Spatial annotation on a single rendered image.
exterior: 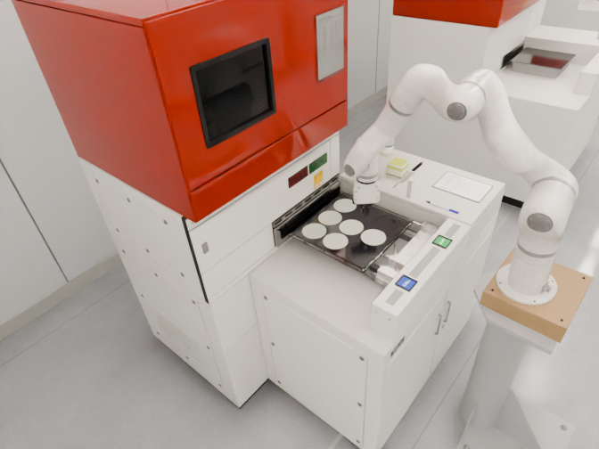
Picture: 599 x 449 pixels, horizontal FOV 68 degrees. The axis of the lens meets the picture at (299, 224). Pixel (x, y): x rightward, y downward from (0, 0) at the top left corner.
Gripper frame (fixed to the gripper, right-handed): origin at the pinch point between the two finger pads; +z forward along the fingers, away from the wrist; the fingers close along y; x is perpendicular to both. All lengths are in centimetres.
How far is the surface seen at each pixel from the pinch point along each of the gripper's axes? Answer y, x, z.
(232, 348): -59, -27, 48
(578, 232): 162, 89, 98
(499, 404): 53, -44, 74
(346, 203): -5.9, 16.6, 8.0
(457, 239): 31.4, -18.5, 2.0
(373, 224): 3.4, 0.4, 8.0
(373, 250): 0.9, -15.3, 8.0
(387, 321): 0, -51, 6
